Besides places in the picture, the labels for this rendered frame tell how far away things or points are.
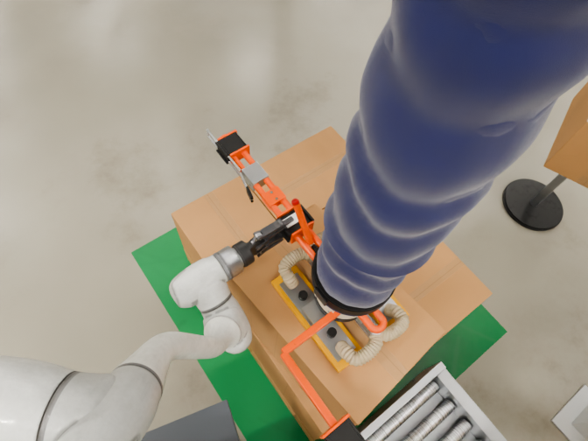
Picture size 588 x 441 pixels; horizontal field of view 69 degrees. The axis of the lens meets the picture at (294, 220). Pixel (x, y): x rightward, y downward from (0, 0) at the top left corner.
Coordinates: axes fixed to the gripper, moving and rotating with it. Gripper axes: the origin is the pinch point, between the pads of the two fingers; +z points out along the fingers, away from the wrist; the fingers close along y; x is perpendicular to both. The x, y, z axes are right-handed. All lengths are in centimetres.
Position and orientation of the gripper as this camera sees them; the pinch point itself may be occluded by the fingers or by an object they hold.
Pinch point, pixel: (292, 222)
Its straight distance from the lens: 132.2
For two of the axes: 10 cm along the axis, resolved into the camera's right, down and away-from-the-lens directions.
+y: -0.6, 4.7, 8.8
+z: 8.0, -5.0, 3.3
